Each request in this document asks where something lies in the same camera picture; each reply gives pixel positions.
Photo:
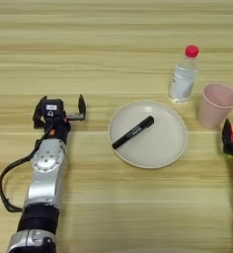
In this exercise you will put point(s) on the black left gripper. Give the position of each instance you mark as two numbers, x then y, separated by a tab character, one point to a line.
58	128

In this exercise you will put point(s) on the pink plastic cup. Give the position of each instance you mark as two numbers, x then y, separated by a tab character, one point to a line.
215	105

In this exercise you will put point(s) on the black marker pen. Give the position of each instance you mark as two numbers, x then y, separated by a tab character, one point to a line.
133	132

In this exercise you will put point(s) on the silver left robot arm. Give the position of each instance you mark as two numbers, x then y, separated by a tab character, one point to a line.
44	184

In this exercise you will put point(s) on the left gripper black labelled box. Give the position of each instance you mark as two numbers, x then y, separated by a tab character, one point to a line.
54	107

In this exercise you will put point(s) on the beige round plate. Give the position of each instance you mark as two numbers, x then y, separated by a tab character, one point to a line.
158	145

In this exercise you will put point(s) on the clear bottle with red cap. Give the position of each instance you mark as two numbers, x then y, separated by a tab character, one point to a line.
183	80

